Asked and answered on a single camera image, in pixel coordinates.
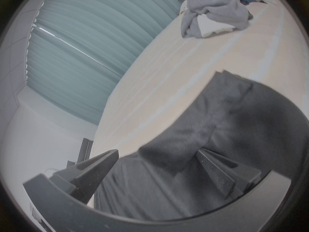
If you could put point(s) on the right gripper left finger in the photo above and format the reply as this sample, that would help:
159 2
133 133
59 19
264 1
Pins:
91 173

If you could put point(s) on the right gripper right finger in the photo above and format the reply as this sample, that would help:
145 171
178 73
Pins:
222 173

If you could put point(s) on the black T-shirt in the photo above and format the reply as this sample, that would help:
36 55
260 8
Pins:
241 119

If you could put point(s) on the bed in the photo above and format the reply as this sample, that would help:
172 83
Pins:
193 64

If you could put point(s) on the black dressing table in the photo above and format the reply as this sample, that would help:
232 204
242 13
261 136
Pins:
70 164

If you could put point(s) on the black chest of drawers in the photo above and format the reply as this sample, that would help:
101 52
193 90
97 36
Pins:
84 151

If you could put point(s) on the blue-green curtain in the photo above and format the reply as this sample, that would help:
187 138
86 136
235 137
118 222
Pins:
67 76
108 16

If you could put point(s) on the black garment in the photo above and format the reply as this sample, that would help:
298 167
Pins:
250 16

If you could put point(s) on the grey garment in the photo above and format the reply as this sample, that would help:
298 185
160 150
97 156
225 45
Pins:
212 6

